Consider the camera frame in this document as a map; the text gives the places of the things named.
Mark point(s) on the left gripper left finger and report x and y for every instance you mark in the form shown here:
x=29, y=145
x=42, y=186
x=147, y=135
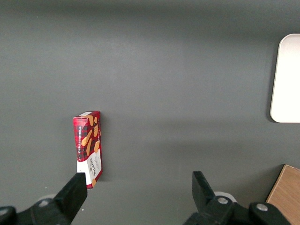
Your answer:
x=68, y=199

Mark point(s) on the wooden two-drawer cabinet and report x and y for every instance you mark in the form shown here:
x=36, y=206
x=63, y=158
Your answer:
x=287, y=197

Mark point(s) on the beige rectangular tray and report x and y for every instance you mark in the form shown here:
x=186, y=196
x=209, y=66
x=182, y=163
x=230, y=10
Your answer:
x=287, y=79

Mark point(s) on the red tartan shortbread box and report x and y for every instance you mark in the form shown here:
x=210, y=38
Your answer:
x=90, y=143

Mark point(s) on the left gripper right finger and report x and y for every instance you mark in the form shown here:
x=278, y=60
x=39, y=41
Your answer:
x=204, y=199

